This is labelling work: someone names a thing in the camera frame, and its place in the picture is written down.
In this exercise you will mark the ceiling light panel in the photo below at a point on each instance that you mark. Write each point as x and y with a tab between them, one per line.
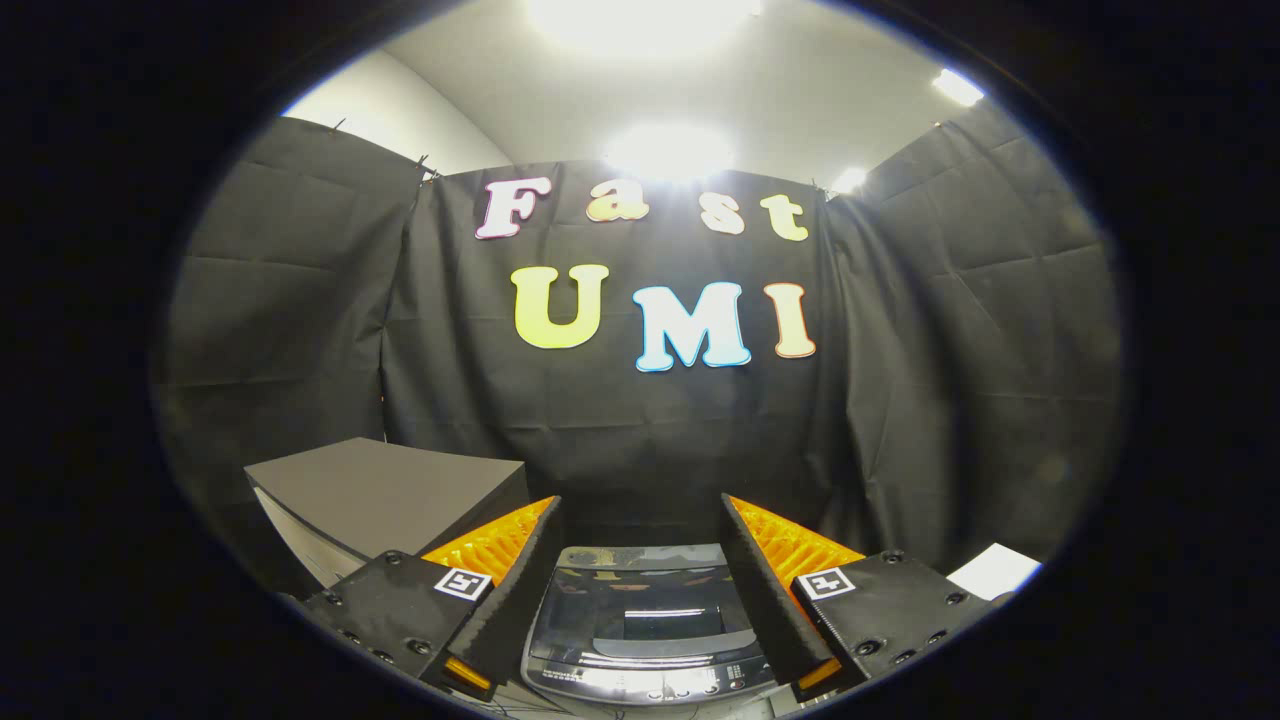
958	87
640	18
848	181
668	152

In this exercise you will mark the black backdrop cloth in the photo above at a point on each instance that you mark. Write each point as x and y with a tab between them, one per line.
640	440

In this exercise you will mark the grey box cabinet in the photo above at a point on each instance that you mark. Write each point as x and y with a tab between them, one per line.
390	490

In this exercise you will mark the dark washing machine lid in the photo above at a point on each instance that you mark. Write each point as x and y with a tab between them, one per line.
640	600

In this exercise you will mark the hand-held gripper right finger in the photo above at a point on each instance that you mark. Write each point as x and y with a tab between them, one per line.
765	590

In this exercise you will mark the white paper sheet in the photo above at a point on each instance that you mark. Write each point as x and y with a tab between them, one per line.
995	572

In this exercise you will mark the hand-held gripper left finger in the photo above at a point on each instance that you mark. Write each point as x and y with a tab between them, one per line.
515	590

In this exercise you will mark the grey washing machine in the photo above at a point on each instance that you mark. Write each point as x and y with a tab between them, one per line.
640	682

